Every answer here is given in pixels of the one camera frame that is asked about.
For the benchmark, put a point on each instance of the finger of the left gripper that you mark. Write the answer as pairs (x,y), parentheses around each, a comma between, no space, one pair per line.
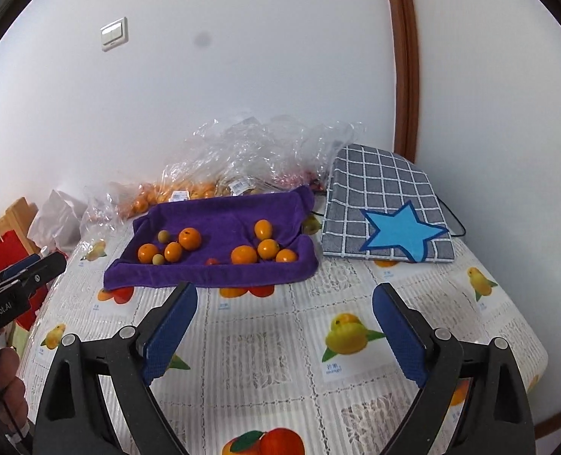
(38,274)
(12,270)

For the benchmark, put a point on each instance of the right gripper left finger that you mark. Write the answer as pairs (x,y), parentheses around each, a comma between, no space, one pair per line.
(73,417)

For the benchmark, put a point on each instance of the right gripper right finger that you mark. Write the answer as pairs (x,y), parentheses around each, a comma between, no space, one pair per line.
(495,418)

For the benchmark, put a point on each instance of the small green fruit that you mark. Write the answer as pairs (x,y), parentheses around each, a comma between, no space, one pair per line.
(158,259)

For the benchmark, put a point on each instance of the green brown longan fruit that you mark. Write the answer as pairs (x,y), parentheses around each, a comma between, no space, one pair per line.
(163,236)

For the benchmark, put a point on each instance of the small orange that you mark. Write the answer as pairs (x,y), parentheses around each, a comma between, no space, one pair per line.
(286,256)
(173,252)

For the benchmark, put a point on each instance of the large orange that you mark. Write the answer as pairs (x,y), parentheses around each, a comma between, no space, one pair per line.
(190,239)

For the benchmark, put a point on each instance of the small orange kumquat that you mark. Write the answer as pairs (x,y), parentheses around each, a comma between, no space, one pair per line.
(263,229)

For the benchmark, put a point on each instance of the person's left hand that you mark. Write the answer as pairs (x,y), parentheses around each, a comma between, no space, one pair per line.
(13,405)

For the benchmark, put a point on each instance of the red paper gift bag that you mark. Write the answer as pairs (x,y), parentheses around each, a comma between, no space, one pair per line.
(12,251)

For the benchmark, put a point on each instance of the white plastic bag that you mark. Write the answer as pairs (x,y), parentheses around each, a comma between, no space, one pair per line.
(57,222)

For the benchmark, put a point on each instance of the clear bag with oranges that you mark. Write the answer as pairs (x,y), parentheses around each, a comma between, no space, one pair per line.
(109,206)

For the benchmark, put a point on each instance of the white fruit print tablecloth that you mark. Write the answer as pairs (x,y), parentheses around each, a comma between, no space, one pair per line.
(255,361)

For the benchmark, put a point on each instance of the purple towel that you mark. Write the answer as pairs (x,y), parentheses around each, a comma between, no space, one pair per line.
(224,223)

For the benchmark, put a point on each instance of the grey checked star cloth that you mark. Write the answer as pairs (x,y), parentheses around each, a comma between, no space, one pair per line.
(380,206)

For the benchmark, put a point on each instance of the clear plastic bag pile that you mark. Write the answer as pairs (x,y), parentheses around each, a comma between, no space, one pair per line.
(280,154)

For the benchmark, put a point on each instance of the green pear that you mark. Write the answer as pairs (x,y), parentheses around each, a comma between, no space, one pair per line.
(311,225)

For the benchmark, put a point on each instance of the white wall light switch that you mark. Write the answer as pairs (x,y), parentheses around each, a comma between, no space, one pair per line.
(114,34)

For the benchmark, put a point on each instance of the brown wooden door frame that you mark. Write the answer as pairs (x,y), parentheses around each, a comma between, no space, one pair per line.
(406,51)

